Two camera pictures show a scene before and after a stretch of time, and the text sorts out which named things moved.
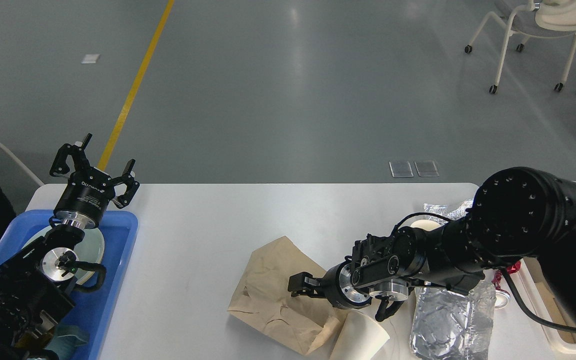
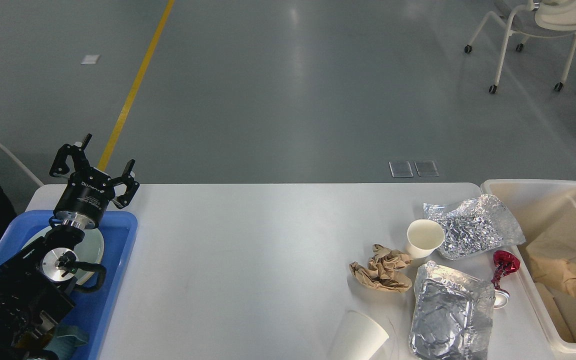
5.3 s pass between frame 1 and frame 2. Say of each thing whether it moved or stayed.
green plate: stayed
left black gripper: stayed
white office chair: stayed
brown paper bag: moved
